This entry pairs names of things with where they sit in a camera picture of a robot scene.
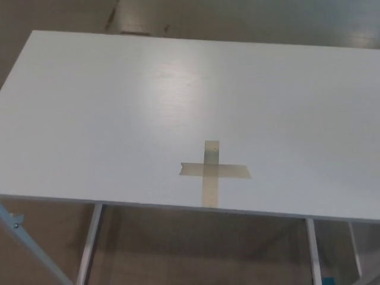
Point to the horizontal beige tape strip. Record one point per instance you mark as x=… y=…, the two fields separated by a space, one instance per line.
x=231 y=171

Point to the white table leg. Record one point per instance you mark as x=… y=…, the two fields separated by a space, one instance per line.
x=355 y=249
x=90 y=243
x=314 y=252

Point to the light blue metal strut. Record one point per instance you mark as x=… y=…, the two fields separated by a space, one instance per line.
x=29 y=246

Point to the blue floor tape piece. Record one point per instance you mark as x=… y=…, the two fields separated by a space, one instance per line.
x=328 y=281

